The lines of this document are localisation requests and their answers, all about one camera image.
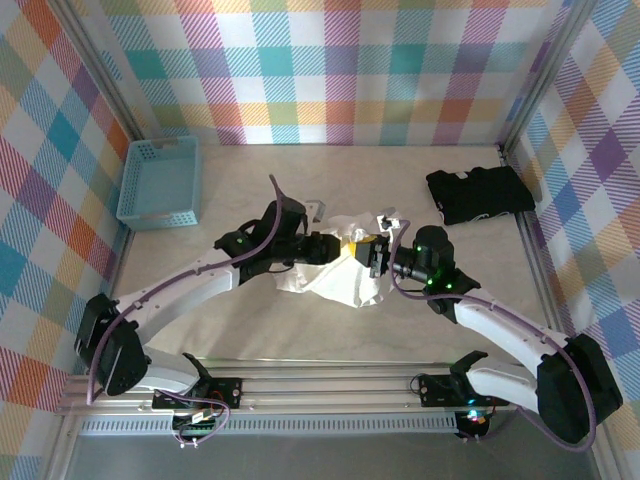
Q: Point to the white t-shirt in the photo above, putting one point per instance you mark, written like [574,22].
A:
[340,285]

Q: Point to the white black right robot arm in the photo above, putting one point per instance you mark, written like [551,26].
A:
[500,325]

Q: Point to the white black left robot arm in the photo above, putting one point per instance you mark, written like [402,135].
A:
[175,295]

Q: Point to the folded black t-shirt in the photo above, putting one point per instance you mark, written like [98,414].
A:
[480,195]

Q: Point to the blue perforated plastic basket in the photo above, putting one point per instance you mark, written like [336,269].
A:
[157,180]

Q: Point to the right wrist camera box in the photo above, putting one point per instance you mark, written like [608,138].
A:
[390,220]

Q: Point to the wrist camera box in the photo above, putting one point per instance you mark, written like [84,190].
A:
[390,220]
[315,209]

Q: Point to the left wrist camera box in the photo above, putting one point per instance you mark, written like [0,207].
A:
[315,209]

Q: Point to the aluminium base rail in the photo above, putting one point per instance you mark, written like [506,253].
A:
[325,390]

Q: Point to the aluminium frame post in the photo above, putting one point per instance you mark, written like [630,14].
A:
[100,75]
[545,70]

